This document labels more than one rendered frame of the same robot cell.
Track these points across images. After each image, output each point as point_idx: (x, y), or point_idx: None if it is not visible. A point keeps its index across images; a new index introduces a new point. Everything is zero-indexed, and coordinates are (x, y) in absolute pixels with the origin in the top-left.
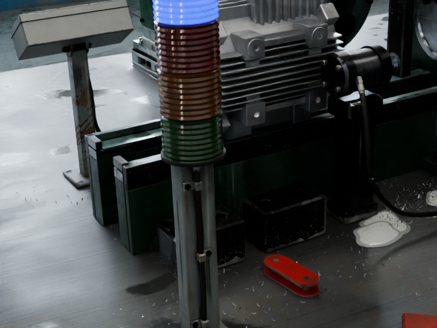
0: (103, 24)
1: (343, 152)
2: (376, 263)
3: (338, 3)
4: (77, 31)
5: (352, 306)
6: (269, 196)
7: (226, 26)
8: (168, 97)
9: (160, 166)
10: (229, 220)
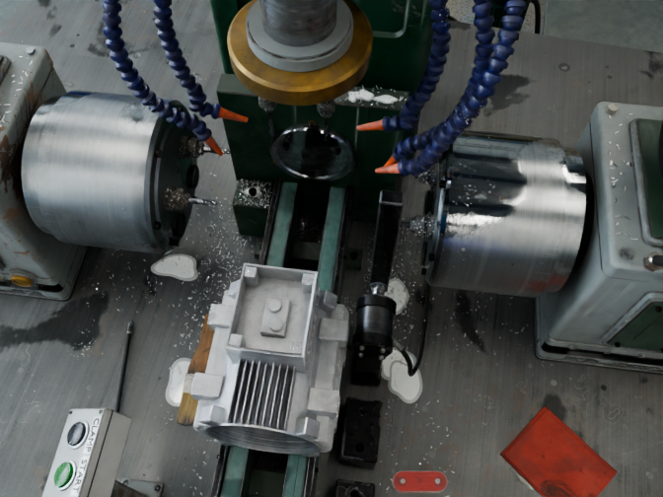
0: (114, 451)
1: (370, 363)
2: (436, 413)
3: (185, 171)
4: (107, 487)
5: (471, 471)
6: (352, 438)
7: (298, 404)
8: None
9: None
10: (367, 495)
